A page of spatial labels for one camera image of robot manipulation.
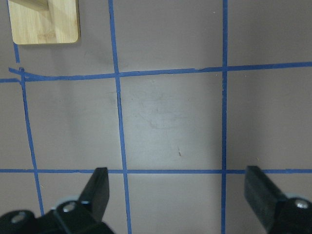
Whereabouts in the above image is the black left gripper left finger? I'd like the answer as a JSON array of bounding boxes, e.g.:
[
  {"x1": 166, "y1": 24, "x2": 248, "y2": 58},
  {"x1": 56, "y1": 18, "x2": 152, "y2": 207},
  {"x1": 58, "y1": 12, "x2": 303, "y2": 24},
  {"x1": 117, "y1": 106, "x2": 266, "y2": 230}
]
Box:
[{"x1": 78, "y1": 167, "x2": 109, "y2": 222}]

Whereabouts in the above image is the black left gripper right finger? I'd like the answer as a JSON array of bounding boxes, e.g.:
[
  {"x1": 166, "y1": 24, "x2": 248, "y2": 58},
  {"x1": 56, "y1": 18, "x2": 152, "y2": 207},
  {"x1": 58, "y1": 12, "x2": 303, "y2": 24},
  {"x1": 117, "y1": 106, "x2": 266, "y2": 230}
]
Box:
[{"x1": 244, "y1": 166, "x2": 286, "y2": 232}]

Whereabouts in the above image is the wooden cup rack stand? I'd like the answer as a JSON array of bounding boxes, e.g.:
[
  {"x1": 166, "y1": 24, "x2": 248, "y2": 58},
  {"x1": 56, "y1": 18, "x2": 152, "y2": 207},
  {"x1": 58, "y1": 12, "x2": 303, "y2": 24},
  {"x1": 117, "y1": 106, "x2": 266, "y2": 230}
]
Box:
[{"x1": 8, "y1": 0, "x2": 80, "y2": 45}]

